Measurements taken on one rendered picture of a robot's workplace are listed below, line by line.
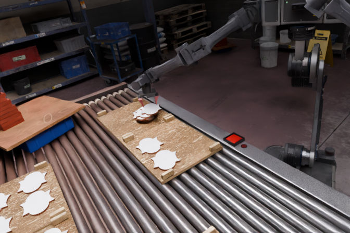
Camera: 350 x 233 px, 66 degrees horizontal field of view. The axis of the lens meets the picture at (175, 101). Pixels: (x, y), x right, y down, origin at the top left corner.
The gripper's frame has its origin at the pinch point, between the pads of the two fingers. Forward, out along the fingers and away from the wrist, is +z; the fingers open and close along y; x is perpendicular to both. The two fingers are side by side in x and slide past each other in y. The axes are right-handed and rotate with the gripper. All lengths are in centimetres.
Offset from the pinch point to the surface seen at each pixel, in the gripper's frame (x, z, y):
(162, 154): -45.3, 4.9, -1.6
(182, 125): -22.3, 5.9, 14.2
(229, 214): -86, 7, 15
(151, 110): -7.6, 0.0, -0.2
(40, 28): 365, -10, -137
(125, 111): 12.2, 6.8, -15.5
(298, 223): -97, 7, 34
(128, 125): -7.4, 6.6, -15.2
